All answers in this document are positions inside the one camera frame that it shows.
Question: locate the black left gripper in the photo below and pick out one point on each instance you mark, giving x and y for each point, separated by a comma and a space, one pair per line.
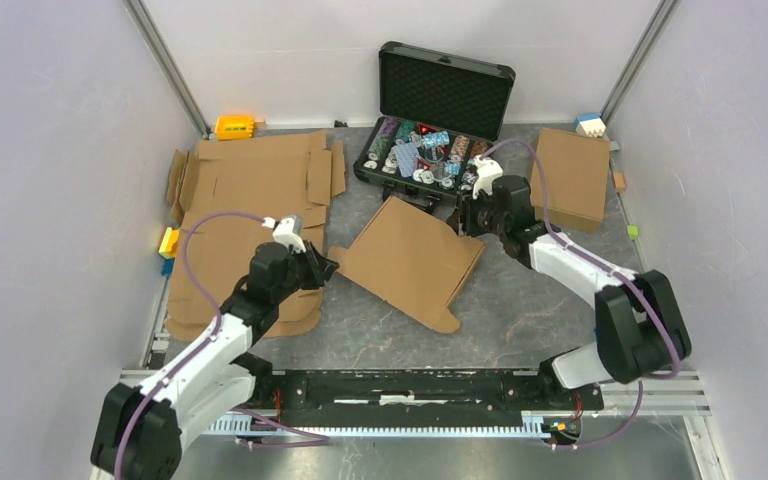
315, 260

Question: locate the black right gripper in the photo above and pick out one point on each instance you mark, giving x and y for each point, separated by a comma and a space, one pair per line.
461, 218

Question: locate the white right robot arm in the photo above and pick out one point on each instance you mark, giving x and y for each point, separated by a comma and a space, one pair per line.
639, 329

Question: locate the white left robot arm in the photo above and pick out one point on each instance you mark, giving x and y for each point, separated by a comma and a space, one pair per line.
144, 430

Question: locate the folded brown cardboard box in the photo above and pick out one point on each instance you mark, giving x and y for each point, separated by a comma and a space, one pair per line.
576, 171

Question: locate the blue playing card deck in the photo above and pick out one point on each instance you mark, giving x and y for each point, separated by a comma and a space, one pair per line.
406, 155

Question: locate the black poker chip case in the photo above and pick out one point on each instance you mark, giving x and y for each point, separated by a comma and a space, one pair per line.
451, 106

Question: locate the stack of flat cardboard sheets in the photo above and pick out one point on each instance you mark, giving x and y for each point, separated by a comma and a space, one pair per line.
229, 186

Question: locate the yellow orange toy block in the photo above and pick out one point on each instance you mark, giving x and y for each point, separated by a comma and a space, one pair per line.
168, 244

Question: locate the blue white toy block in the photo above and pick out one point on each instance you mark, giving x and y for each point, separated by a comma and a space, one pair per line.
590, 125

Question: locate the small wooden cube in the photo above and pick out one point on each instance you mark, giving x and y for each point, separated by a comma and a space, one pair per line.
619, 182

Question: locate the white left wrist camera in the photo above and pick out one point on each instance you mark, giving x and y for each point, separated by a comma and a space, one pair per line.
287, 232

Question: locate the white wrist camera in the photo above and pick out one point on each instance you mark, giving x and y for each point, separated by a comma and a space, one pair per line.
487, 171
287, 232

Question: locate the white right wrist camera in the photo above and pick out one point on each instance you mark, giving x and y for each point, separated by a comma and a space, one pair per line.
487, 171

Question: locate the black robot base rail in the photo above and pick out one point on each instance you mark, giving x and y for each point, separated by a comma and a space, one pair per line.
434, 398

